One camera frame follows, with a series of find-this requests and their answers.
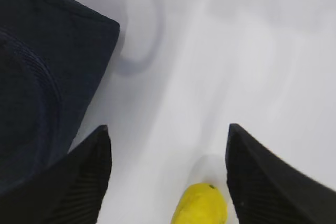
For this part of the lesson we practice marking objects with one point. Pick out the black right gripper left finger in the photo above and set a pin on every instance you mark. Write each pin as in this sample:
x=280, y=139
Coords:
x=71, y=191

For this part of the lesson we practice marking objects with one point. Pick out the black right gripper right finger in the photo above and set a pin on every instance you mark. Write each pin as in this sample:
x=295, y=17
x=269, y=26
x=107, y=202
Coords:
x=265, y=189

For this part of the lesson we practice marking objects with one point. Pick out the yellow toy fruit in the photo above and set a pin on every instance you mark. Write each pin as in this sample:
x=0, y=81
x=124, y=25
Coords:
x=201, y=203

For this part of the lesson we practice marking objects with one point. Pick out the dark navy fabric lunch bag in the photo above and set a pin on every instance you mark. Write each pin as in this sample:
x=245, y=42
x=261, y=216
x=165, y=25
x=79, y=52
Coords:
x=54, y=54

